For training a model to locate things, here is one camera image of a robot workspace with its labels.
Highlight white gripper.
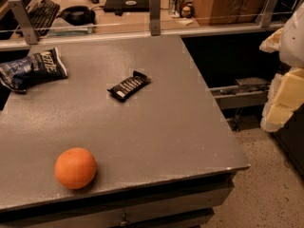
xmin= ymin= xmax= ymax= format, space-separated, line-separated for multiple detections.
xmin=259 ymin=3 xmax=304 ymax=132

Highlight orange fruit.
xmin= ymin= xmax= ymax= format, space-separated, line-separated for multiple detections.
xmin=54 ymin=147 xmax=97 ymax=190

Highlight blue chip bag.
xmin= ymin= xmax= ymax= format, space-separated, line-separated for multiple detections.
xmin=0 ymin=47 xmax=67 ymax=93

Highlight grey open drawer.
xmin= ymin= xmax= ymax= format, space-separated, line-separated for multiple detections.
xmin=210 ymin=77 xmax=270 ymax=109

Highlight glass divider panel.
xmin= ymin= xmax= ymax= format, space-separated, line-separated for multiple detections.
xmin=0 ymin=3 xmax=304 ymax=43

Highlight small round brown object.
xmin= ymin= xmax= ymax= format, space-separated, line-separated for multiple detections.
xmin=180 ymin=6 xmax=193 ymax=18

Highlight metal can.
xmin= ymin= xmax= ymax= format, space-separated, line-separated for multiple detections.
xmin=168 ymin=0 xmax=184 ymax=17

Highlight black candy bar wrapper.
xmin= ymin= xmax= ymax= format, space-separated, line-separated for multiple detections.
xmin=108 ymin=70 xmax=151 ymax=102

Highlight black laptop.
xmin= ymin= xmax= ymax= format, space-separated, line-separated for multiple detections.
xmin=104 ymin=0 xmax=149 ymax=12

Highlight black headphones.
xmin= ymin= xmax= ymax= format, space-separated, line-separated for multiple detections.
xmin=58 ymin=6 xmax=96 ymax=26

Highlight black keyboard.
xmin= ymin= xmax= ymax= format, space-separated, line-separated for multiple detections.
xmin=28 ymin=0 xmax=60 ymax=36

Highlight right metal bracket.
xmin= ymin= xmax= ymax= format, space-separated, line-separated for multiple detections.
xmin=258 ymin=0 xmax=278 ymax=28

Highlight metal bracket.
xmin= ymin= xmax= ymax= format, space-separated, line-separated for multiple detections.
xmin=258 ymin=0 xmax=278 ymax=28
xmin=9 ymin=0 xmax=38 ymax=45
xmin=149 ymin=0 xmax=161 ymax=36

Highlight middle metal bracket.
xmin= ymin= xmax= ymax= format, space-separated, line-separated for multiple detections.
xmin=149 ymin=0 xmax=161 ymax=36

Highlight front drawer with handle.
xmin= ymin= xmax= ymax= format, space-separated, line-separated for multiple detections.
xmin=1 ymin=179 xmax=234 ymax=228

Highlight left metal bracket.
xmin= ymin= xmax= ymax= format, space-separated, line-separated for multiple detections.
xmin=9 ymin=0 xmax=38 ymax=45

